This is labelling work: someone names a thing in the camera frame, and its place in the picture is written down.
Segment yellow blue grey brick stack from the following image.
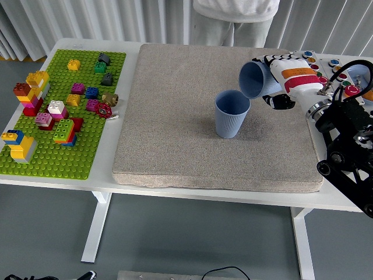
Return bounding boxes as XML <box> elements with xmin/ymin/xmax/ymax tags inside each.
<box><xmin>0</xmin><ymin>129</ymin><xmax>38</xmax><ymax>165</ymax></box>

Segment green orange blue brick stack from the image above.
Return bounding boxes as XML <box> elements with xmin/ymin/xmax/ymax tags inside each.
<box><xmin>52</xmin><ymin>118</ymin><xmax>78</xmax><ymax>148</ymax></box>

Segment green studded baseplate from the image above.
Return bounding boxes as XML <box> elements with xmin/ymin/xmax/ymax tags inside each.
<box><xmin>0</xmin><ymin>48</ymin><xmax>128</xmax><ymax>181</ymax></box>

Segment magenta toy brick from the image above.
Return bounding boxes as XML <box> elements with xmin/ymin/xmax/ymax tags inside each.
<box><xmin>71</xmin><ymin>82</ymin><xmax>86</xmax><ymax>96</ymax></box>
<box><xmin>85</xmin><ymin>99</ymin><xmax>100</xmax><ymax>113</ymax></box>

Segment small metal parts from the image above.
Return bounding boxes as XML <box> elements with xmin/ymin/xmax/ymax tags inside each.
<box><xmin>353</xmin><ymin>72</ymin><xmax>372</xmax><ymax>88</ymax></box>

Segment grey five-button control box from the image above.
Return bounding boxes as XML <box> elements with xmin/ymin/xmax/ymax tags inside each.
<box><xmin>293</xmin><ymin>50</ymin><xmax>330</xmax><ymax>86</ymax></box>
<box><xmin>318</xmin><ymin>57</ymin><xmax>367</xmax><ymax>106</ymax></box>

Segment brass valve red handwheel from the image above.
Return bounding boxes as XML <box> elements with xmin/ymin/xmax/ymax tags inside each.
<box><xmin>93</xmin><ymin>92</ymin><xmax>120</xmax><ymax>120</ymax></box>

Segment light blue plate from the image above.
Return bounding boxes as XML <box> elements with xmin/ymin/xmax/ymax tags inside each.
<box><xmin>343</xmin><ymin>61</ymin><xmax>373</xmax><ymax>104</ymax></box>

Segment white pink brick stack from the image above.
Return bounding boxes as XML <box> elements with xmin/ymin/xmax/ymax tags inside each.
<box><xmin>46</xmin><ymin>100</ymin><xmax>70</xmax><ymax>122</ymax></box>

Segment grey-brown cushion mat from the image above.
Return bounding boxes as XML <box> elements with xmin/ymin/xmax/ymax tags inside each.
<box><xmin>111</xmin><ymin>43</ymin><xmax>324</xmax><ymax>194</ymax></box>

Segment white table leg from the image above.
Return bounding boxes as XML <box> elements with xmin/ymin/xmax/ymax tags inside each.
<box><xmin>290</xmin><ymin>206</ymin><xmax>316</xmax><ymax>280</ymax></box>
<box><xmin>80</xmin><ymin>191</ymin><xmax>112</xmax><ymax>263</ymax></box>

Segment yellow white brick tower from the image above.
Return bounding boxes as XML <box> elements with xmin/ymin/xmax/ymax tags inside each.
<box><xmin>25</xmin><ymin>71</ymin><xmax>51</xmax><ymax>102</ymax></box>

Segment pink red brick stack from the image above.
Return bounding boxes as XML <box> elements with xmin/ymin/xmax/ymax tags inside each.
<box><xmin>34</xmin><ymin>112</ymin><xmax>56</xmax><ymax>131</ymax></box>

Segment grey sloped brick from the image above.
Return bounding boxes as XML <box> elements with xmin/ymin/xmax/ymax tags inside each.
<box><xmin>100</xmin><ymin>72</ymin><xmax>114</xmax><ymax>87</ymax></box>

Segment brown yellow pink brick tower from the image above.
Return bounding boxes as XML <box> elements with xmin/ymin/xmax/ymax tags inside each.
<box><xmin>12</xmin><ymin>82</ymin><xmax>44</xmax><ymax>117</ymax></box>

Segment person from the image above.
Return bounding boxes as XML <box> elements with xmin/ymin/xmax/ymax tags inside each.
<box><xmin>192</xmin><ymin>0</ymin><xmax>281</xmax><ymax>48</ymax></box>

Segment blue ribbed cup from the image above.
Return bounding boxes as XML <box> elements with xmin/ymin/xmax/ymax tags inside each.
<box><xmin>214</xmin><ymin>89</ymin><xmax>251</xmax><ymax>139</ymax></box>
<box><xmin>238</xmin><ymin>60</ymin><xmax>282</xmax><ymax>99</ymax></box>

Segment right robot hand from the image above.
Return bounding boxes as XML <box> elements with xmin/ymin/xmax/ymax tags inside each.
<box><xmin>252</xmin><ymin>53</ymin><xmax>329</xmax><ymax>113</ymax></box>

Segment red toy brick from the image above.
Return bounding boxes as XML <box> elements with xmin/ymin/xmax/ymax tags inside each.
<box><xmin>71</xmin><ymin>117</ymin><xmax>85</xmax><ymax>134</ymax></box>

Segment black cable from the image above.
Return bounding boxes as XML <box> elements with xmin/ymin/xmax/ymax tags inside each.
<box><xmin>202</xmin><ymin>265</ymin><xmax>251</xmax><ymax>280</ymax></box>

